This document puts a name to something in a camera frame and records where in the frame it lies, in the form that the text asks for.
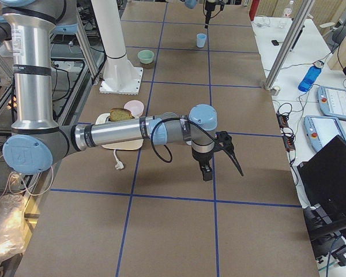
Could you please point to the toast slice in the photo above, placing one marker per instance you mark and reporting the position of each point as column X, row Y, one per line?
column 120, row 114

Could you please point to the crumpled clear plastic bag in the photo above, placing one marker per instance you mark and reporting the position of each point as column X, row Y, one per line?
column 12, row 237

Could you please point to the blue water bottle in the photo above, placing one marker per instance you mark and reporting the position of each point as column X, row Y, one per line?
column 310, row 77

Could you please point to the black laptop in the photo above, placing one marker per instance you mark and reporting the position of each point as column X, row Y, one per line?
column 324, row 177

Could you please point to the white toaster plug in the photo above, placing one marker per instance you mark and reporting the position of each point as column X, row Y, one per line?
column 118, row 163

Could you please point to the green plastic bowl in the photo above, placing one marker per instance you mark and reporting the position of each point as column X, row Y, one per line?
column 146, row 56

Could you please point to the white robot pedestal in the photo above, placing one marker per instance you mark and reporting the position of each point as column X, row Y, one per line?
column 119, row 76

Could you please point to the far teach pendant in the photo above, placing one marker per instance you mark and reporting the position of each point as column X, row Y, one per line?
column 332, row 101

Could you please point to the small black square device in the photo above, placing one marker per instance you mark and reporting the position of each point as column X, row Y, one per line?
column 275, row 42

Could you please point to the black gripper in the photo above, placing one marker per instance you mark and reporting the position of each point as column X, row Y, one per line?
column 209, row 6
column 202, row 161

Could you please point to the light blue cup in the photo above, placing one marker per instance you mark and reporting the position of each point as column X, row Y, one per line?
column 201, row 40

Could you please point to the pink plastic bowl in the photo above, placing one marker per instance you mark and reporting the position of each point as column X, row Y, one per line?
column 136, row 107

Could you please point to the aluminium frame post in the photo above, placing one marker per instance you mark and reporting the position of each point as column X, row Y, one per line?
column 289, row 40

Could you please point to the near teach pendant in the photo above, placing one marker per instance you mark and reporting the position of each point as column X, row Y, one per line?
column 322, row 129

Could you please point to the teach pendant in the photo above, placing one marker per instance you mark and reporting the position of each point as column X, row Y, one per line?
column 332, row 101
column 322, row 129

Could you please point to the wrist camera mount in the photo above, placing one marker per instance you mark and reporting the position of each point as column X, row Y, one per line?
column 223, row 142

